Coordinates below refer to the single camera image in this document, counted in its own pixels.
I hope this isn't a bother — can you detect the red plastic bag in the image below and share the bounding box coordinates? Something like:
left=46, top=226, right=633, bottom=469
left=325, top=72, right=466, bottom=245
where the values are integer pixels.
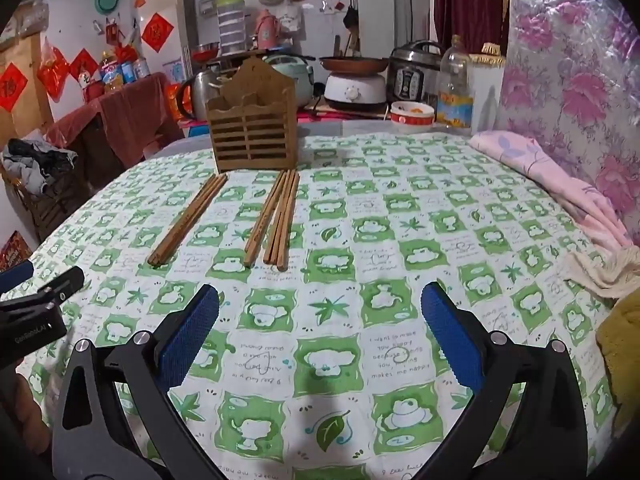
left=39, top=40, right=71, bottom=101

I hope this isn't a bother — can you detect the wooden door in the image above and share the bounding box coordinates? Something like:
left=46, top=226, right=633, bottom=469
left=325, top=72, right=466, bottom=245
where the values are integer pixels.
left=0, top=30, right=56, bottom=136

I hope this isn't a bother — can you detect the copper frying pan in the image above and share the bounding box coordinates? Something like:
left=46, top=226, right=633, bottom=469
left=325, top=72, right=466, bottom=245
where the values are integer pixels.
left=319, top=56, right=390, bottom=75

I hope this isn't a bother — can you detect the mustard yellow cloth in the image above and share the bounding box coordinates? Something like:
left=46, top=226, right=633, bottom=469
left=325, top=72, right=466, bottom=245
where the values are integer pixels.
left=595, top=290, right=640, bottom=431

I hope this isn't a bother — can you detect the orange plastic bag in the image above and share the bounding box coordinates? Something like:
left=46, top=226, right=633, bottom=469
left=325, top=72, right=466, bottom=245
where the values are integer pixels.
left=165, top=85, right=196, bottom=121

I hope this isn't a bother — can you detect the pink floral cloth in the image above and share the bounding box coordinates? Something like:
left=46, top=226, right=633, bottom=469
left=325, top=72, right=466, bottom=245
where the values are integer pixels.
left=467, top=130, right=631, bottom=251

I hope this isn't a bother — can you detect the green white printed tablecloth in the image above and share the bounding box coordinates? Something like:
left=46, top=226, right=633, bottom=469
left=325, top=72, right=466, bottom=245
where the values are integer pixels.
left=15, top=132, right=626, bottom=480

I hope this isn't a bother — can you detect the pink thermos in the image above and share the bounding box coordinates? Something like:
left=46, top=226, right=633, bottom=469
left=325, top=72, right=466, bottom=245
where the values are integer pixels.
left=255, top=9, right=281, bottom=51

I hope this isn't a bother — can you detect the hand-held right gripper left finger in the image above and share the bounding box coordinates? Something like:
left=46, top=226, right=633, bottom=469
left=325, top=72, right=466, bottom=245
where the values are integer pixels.
left=51, top=284, right=223, bottom=480

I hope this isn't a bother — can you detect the floral plastic-wrapped mattress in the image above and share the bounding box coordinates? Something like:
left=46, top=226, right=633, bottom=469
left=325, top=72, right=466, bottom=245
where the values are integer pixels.
left=492, top=0, right=640, bottom=211

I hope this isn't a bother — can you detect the steel electric kettle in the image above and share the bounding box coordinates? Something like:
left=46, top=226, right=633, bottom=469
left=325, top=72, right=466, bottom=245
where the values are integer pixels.
left=177, top=69, right=221, bottom=122

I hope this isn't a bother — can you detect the wooden slatted chopstick holder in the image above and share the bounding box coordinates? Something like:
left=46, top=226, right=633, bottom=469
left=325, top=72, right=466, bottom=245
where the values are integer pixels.
left=206, top=57, right=298, bottom=173

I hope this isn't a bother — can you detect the maroon curtain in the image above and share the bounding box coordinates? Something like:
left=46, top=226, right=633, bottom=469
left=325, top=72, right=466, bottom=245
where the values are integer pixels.
left=432, top=0, right=511, bottom=58

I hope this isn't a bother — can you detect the clear plastic bottle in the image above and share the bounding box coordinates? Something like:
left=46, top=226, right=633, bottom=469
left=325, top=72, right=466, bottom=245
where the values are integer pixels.
left=436, top=35, right=473, bottom=131

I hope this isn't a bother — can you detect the grey black clothes pile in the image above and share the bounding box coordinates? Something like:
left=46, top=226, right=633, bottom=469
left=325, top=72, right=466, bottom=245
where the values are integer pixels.
left=2, top=137, right=78, bottom=193

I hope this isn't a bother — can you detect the yellow oil bottle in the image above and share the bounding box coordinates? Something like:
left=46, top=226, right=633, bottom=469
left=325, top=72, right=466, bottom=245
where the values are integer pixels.
left=100, top=51, right=123, bottom=92

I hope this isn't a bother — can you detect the person's left hand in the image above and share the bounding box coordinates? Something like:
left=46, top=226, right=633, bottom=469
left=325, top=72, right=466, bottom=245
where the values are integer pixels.
left=15, top=360, right=56, bottom=461

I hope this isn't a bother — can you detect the red white bowl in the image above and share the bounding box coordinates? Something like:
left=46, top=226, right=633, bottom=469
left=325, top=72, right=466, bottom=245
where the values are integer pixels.
left=390, top=101, right=435, bottom=133

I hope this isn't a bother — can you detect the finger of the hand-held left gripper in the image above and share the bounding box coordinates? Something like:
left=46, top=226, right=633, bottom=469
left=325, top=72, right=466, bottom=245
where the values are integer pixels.
left=0, top=261, right=35, bottom=293
left=0, top=266, right=85, bottom=318

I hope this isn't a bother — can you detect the cream knitted cloth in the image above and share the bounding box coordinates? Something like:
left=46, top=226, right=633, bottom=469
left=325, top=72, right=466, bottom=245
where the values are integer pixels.
left=565, top=247, right=640, bottom=301

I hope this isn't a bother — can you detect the red diamond paper decoration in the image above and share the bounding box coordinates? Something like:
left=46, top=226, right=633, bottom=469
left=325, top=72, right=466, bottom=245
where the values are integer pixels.
left=70, top=50, right=100, bottom=81
left=141, top=12, right=175, bottom=53
left=0, top=62, right=28, bottom=113

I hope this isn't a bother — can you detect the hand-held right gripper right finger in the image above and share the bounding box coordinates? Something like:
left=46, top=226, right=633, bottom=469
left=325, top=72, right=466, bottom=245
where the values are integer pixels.
left=414, top=281, right=591, bottom=480

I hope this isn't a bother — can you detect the wooden chair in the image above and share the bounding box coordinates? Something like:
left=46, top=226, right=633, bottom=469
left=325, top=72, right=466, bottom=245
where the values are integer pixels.
left=15, top=180, right=91, bottom=241

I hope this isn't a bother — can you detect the white refrigerator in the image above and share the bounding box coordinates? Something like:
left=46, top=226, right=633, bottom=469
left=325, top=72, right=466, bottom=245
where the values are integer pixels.
left=135, top=0, right=198, bottom=81

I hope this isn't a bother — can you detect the silver black pressure cooker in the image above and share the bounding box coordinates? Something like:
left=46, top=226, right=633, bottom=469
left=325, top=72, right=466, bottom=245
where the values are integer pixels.
left=389, top=40, right=446, bottom=106

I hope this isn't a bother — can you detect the green grey striped thermos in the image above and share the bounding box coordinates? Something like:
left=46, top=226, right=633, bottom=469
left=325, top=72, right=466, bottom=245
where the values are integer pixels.
left=216, top=0, right=246, bottom=56

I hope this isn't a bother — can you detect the red printed box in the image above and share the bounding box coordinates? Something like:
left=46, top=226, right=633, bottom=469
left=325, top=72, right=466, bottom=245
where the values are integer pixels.
left=0, top=232, right=31, bottom=271

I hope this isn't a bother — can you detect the red-brown cloth-covered table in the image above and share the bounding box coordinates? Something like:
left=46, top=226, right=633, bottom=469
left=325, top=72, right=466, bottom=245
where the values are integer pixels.
left=45, top=72, right=186, bottom=181

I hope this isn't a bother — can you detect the teal rice cooker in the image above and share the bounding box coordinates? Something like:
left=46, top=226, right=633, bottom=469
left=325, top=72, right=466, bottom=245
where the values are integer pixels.
left=262, top=55, right=315, bottom=108

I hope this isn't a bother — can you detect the gold fringe trim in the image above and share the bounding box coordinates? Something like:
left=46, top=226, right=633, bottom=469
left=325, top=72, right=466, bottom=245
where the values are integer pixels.
left=470, top=42, right=506, bottom=66

